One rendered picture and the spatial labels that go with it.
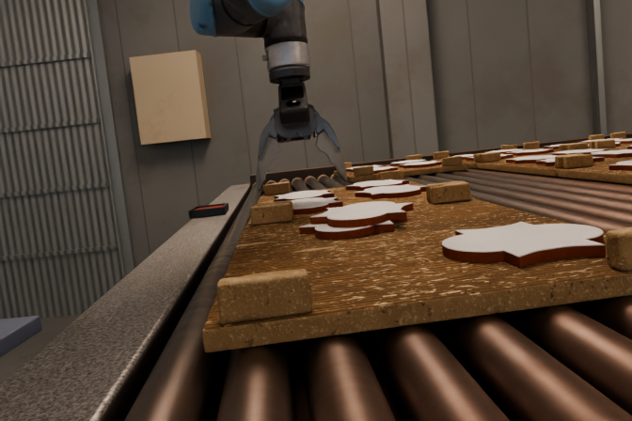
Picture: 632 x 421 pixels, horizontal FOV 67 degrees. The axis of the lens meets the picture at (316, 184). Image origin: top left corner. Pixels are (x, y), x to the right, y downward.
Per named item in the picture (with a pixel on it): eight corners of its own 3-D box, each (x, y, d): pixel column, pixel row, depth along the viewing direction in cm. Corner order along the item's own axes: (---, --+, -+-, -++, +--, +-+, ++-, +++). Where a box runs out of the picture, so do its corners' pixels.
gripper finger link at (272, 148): (260, 190, 87) (286, 146, 87) (259, 191, 81) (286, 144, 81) (245, 181, 87) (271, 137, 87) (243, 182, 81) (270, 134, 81)
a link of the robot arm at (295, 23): (245, -10, 84) (289, -7, 88) (253, 53, 84) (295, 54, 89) (263, -29, 77) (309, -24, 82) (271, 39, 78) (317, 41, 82)
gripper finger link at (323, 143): (354, 169, 88) (320, 132, 87) (358, 169, 82) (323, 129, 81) (341, 180, 88) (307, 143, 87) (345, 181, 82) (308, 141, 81)
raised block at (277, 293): (219, 328, 30) (213, 285, 30) (222, 317, 32) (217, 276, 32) (313, 315, 31) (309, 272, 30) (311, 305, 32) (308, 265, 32)
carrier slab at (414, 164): (351, 182, 140) (349, 167, 140) (334, 175, 181) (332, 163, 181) (466, 169, 143) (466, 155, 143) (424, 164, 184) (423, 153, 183)
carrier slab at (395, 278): (204, 354, 30) (200, 330, 30) (245, 236, 71) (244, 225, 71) (723, 284, 33) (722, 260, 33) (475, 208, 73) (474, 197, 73)
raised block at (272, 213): (251, 226, 69) (248, 207, 69) (251, 224, 71) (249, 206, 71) (292, 221, 69) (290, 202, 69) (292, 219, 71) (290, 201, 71)
